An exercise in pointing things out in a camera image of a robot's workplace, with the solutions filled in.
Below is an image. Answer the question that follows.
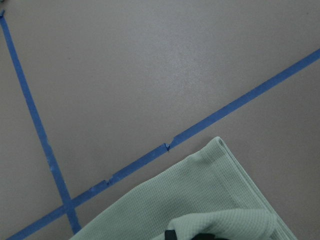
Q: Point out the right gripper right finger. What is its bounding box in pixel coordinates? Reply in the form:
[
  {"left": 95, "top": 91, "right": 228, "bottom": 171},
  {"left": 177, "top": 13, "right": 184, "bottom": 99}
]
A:
[{"left": 194, "top": 233, "right": 215, "bottom": 240}]

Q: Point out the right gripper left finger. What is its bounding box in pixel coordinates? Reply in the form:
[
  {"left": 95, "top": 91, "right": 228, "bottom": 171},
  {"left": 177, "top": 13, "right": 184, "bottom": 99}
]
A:
[{"left": 164, "top": 229, "right": 177, "bottom": 240}]

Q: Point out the green long-sleeve shirt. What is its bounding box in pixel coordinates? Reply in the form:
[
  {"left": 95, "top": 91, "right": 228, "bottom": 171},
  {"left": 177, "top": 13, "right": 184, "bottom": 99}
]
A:
[{"left": 74, "top": 137, "right": 295, "bottom": 240}]

